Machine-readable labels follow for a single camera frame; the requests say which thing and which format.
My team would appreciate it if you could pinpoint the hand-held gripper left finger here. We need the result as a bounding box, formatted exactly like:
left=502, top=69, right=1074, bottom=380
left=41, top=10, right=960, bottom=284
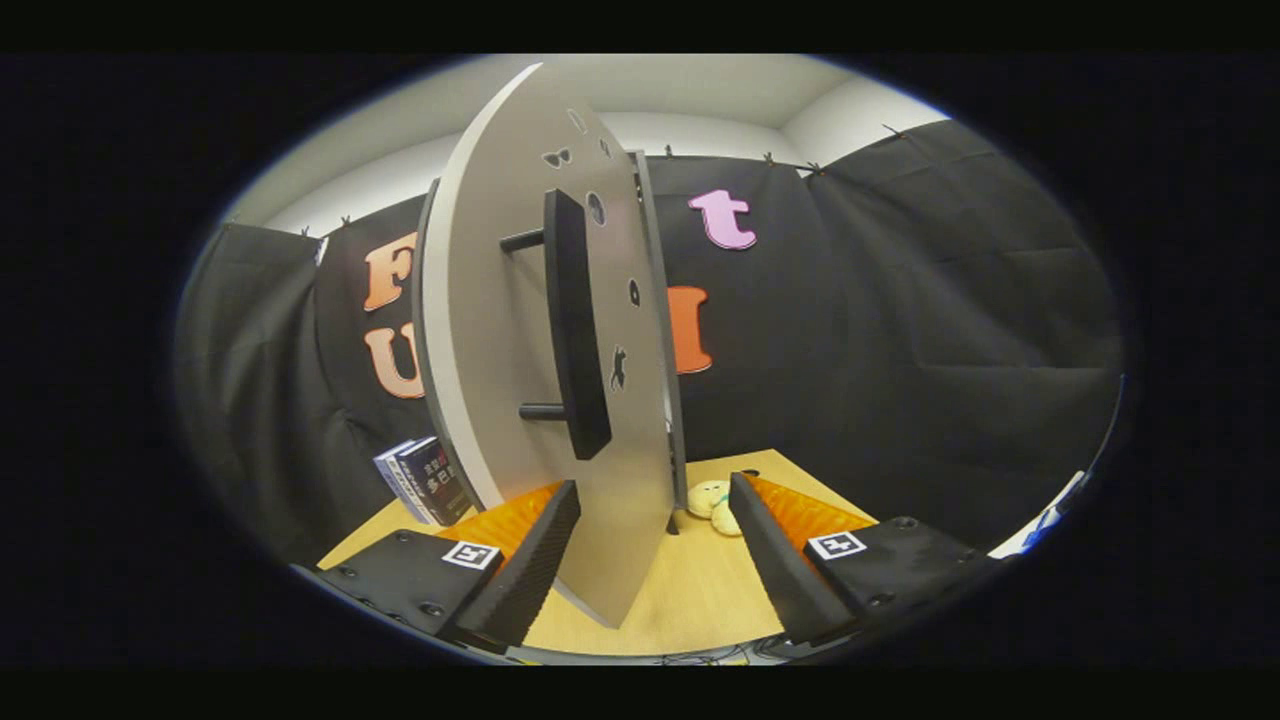
left=315, top=481, right=582, bottom=656

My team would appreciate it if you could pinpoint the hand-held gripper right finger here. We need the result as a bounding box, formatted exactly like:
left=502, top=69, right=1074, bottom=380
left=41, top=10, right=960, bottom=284
left=728, top=472, right=1006, bottom=649

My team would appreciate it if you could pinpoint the beige cabinet door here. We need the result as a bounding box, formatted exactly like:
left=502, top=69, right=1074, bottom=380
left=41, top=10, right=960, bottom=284
left=413, top=62, right=681, bottom=629

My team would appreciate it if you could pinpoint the yellow plush toy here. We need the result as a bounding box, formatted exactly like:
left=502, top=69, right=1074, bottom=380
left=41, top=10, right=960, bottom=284
left=686, top=480, right=743, bottom=537

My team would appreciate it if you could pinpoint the dark blue book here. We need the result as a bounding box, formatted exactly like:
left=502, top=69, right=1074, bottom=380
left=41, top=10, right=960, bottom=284
left=397, top=437, right=473, bottom=526

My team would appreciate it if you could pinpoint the white blue book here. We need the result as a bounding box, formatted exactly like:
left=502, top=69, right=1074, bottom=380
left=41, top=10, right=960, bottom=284
left=373, top=440, right=431, bottom=523

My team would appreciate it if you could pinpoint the grey cabinet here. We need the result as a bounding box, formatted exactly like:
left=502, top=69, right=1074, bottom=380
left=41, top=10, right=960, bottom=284
left=628, top=150, right=691, bottom=536

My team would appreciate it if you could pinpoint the black backdrop cloth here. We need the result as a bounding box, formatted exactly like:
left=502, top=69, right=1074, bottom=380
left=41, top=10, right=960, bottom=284
left=175, top=118, right=1126, bottom=561

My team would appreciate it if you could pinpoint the white blue object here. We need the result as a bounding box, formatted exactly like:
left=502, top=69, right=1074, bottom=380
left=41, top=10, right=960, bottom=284
left=990, top=470, right=1086, bottom=559

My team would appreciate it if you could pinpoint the black door handle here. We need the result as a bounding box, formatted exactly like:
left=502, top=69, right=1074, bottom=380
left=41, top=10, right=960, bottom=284
left=500, top=188, right=613, bottom=461

